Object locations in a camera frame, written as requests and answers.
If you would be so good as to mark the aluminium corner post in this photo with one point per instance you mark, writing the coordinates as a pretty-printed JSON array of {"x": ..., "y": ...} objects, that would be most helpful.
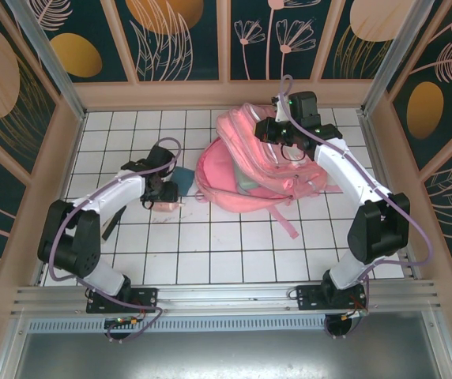
[
  {"x": 399, "y": 59},
  {"x": 51, "y": 59}
]

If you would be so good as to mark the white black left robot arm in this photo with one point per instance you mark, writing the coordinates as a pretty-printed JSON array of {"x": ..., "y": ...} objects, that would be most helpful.
[{"x": 107, "y": 193}]

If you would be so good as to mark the aluminium side rail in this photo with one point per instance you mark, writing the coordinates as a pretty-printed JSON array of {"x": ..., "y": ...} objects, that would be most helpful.
[
  {"x": 39, "y": 274},
  {"x": 377, "y": 158}
]

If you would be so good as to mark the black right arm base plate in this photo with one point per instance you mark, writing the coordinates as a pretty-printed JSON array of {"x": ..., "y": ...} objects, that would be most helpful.
[{"x": 309, "y": 298}]

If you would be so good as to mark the grey metal sheet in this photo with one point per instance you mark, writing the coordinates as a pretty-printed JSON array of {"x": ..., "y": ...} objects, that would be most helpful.
[{"x": 226, "y": 355}]

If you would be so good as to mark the small pink box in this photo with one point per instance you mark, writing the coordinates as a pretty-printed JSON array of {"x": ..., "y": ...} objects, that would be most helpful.
[{"x": 166, "y": 207}]

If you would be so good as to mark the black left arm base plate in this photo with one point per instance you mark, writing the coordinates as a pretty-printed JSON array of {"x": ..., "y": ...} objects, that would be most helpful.
[{"x": 143, "y": 298}]

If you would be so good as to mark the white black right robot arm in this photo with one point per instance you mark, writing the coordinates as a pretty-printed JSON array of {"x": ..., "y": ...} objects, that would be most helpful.
[{"x": 340, "y": 166}]

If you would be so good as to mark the pink backpack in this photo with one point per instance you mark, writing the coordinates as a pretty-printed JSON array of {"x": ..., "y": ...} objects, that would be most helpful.
[{"x": 214, "y": 177}]

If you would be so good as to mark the small teal notebook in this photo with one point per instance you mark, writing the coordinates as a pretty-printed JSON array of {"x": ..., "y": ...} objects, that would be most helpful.
[{"x": 184, "y": 177}]

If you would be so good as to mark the aluminium mounting rail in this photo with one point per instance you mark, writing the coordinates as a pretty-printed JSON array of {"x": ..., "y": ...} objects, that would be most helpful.
[{"x": 226, "y": 296}]

